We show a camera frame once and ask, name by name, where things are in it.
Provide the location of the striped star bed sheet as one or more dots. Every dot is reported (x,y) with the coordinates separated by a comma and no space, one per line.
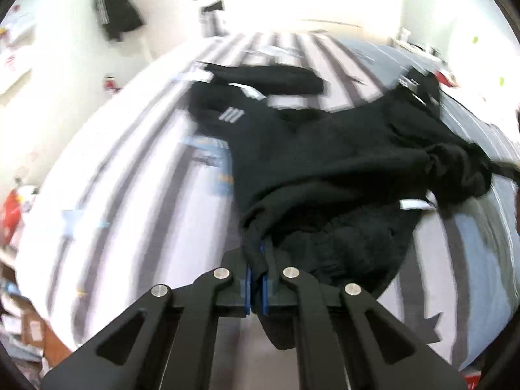
(137,198)

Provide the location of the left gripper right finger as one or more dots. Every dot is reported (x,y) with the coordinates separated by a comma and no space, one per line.
(345,339)

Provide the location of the black clothes pile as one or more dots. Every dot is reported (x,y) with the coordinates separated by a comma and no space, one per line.
(363,194)

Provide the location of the white red garment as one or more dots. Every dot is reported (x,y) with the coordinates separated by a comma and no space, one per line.
(446,78)

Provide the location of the red fire extinguisher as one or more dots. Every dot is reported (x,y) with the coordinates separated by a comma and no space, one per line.
(110,85)

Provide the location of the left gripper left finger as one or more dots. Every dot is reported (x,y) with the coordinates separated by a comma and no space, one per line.
(164,340)

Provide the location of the black jacket hanging on wall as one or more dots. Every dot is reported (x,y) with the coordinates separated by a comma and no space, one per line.
(117,17)

